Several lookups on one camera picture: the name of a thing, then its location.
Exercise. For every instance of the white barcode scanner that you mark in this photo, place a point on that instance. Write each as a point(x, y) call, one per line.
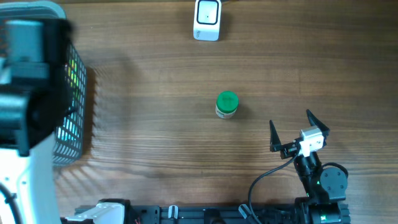
point(207, 20)

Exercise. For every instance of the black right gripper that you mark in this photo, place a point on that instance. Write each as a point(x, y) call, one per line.
point(288, 149)

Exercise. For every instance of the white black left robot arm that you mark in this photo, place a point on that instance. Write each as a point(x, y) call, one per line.
point(35, 98)

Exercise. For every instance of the black aluminium mounting rail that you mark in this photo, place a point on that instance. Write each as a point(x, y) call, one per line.
point(269, 214)

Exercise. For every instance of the green lid jar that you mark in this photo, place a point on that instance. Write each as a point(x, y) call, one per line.
point(226, 104)

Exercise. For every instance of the grey plastic mesh basket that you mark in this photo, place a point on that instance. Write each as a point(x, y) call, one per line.
point(69, 136)

